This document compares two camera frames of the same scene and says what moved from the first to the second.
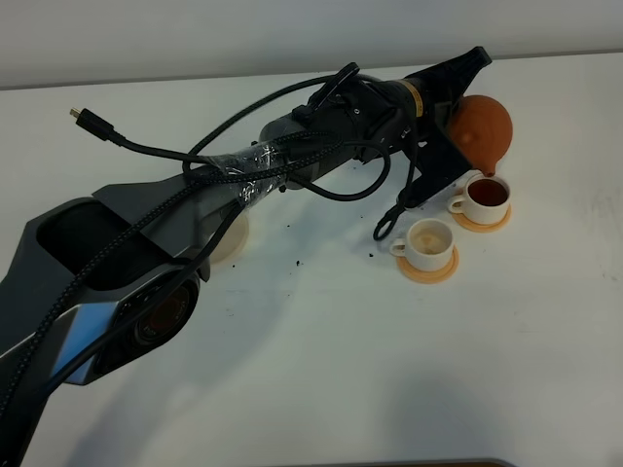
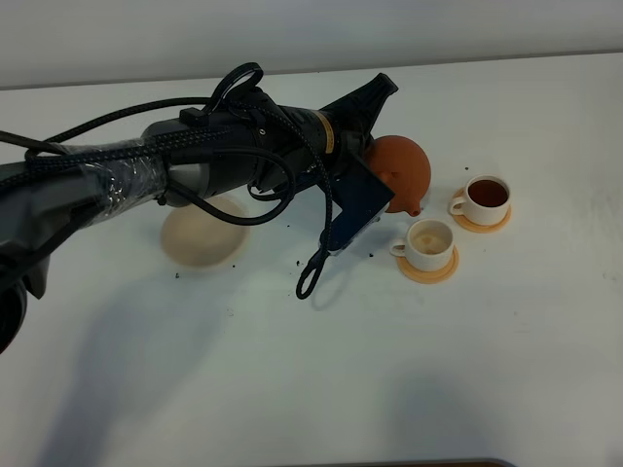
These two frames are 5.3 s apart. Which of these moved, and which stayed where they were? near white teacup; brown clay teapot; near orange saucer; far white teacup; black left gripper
Moved: brown clay teapot; black left gripper
Stayed: near white teacup; far white teacup; near orange saucer
